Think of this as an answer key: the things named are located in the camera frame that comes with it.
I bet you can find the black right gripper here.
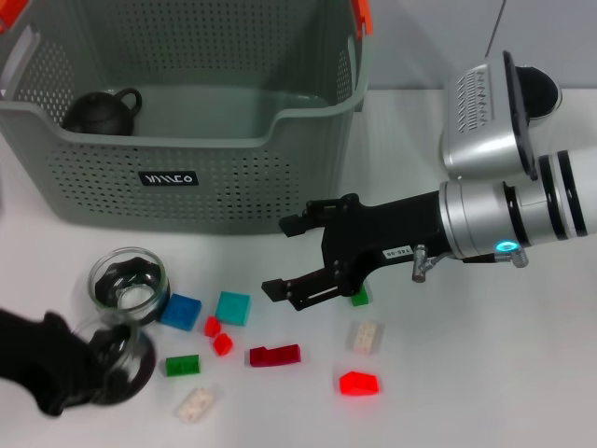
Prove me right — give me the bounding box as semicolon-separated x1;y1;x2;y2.
259;190;452;313

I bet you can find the blue building block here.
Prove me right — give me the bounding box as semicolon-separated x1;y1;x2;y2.
160;292;203;333

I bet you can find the grey-green perforated storage bin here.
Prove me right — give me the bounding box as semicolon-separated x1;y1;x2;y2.
0;0;374;234

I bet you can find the glass carafe with black handle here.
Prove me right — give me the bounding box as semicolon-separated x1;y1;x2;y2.
515;64;563;128

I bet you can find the dark red building block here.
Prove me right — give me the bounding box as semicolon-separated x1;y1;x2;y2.
245;343;302;370

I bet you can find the translucent white building block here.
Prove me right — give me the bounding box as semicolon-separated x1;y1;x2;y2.
345;319;384;356
173;385;223;424

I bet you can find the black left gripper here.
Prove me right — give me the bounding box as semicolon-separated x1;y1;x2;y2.
0;307;103;418

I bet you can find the bright red sloped block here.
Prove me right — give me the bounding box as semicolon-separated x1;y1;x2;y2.
339;370;382;398

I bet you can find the black clay teapot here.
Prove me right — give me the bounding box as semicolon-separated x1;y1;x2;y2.
62;87;144;137

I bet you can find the teal building block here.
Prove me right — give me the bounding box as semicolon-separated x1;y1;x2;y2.
215;291;252;328

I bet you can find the glass teacup with black handle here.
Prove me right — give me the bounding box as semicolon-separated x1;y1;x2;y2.
87;246;170;329
76;321;158;408

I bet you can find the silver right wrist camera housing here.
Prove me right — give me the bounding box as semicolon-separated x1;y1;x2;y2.
440;49;541;182

